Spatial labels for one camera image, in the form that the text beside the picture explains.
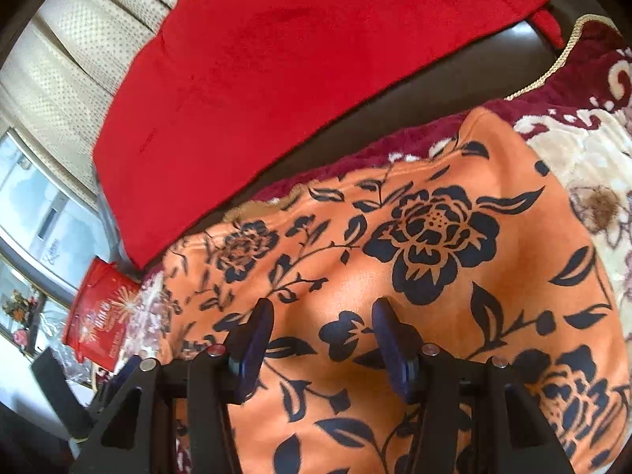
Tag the dark sofa backrest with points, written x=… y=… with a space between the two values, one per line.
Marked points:
x=490 y=68

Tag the cream dotted curtain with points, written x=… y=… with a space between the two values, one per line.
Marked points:
x=61 y=75

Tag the orange floral print garment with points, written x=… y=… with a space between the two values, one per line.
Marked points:
x=478 y=249

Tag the artificial flower bouquet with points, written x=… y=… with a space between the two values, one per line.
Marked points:
x=17 y=316

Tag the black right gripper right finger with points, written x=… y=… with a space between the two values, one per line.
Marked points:
x=508 y=432

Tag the red cloth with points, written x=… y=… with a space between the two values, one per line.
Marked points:
x=227 y=87

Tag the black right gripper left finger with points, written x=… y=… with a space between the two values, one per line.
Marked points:
x=136 y=431

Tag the maroon cream floral blanket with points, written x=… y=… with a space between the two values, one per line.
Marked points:
x=577 y=118

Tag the white refrigerator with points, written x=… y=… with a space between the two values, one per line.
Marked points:
x=54 y=233

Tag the black device on table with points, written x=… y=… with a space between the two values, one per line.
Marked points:
x=50 y=377

